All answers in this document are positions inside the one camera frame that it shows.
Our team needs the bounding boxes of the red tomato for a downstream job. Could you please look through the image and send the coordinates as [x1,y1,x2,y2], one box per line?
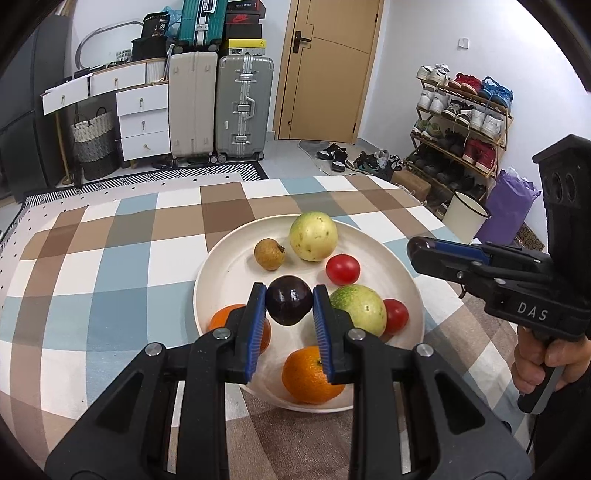
[384,299,409,336]
[325,254,361,286]

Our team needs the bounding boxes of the green passion fruit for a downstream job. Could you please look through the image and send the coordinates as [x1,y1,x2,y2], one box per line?
[329,284,387,337]

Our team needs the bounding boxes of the orange tangerine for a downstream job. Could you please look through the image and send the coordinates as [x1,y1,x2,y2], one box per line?
[207,304,271,353]
[281,346,345,405]

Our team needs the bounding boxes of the yellow round fruit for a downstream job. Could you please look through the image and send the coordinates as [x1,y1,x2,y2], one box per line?
[288,211,339,262]

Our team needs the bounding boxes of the dark purple plum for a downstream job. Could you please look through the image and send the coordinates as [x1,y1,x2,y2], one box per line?
[266,275,314,326]

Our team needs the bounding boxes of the right hand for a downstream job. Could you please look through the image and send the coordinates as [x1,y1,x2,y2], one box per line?
[511,326,591,394]

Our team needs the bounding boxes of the white bucket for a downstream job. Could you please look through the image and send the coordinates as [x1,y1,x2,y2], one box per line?
[443,191,491,244]

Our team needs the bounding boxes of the purple bag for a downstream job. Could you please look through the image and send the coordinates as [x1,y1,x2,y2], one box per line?
[476,167,541,245]

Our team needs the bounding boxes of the wooden shoe rack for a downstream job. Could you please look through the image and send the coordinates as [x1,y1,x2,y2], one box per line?
[405,73,513,211]

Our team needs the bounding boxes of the wooden door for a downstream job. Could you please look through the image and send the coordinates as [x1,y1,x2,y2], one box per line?
[273,0,384,143]

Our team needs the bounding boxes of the woven laundry basket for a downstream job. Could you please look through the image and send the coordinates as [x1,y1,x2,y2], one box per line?
[70,107,118,181]

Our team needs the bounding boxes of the black refrigerator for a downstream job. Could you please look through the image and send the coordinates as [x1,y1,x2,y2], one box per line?
[1,15,71,202]

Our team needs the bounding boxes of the silver suitcase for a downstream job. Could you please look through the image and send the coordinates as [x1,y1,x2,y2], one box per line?
[214,55,274,161]

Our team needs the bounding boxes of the white drawer desk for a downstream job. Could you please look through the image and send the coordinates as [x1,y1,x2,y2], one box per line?
[41,57,172,163]

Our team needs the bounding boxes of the yellow shoe box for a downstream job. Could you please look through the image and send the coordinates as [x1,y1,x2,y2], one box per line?
[228,39,266,56]

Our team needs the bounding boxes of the beige suitcase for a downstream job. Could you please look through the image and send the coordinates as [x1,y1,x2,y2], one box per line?
[168,52,217,158]

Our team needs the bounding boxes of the stacked black shoe boxes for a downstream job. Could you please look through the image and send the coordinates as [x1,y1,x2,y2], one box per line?
[224,0,266,39]

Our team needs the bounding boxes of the teal suitcase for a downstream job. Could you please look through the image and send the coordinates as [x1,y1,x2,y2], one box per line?
[177,0,228,51]

